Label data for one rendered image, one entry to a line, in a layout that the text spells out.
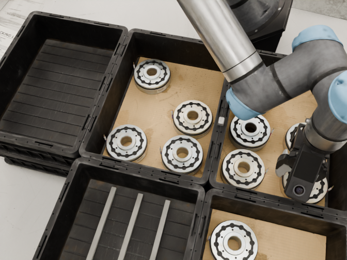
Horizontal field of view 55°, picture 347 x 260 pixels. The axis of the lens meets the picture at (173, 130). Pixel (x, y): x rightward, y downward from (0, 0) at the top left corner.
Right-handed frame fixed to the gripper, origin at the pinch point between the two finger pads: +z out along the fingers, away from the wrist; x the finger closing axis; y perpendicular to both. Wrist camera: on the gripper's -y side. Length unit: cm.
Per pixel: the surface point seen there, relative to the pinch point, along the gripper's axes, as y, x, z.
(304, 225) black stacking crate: -10.0, -4.4, -1.9
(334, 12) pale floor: 163, -21, 85
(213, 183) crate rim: -10.0, 16.9, -8.0
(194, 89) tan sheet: 18.3, 30.4, 2.0
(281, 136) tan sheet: 11.9, 4.3, 2.0
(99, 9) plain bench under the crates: 50, 79, 15
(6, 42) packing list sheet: 23, 104, 15
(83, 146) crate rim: -11.7, 47.0, -8.0
